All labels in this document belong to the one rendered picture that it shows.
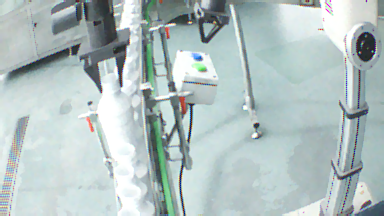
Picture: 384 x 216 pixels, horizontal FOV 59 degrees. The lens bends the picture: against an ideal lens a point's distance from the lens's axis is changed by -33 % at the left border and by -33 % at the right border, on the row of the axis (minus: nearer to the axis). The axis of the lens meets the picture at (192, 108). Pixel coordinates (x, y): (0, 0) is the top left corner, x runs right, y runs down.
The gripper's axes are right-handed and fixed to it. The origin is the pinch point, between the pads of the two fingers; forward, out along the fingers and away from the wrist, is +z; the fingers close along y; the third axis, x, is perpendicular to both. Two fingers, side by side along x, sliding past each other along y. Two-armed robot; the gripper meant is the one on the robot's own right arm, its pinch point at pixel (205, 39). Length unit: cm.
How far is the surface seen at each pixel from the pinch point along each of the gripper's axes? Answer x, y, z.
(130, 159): -16.5, 35.3, 9.1
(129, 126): -16.7, 29.9, 5.9
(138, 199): -16, 47, 9
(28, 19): -131, -301, 99
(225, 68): 68, -206, 101
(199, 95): 0.6, 3.8, 12.4
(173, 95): -5.4, 5.5, 12.2
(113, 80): -20.7, 26.0, -0.6
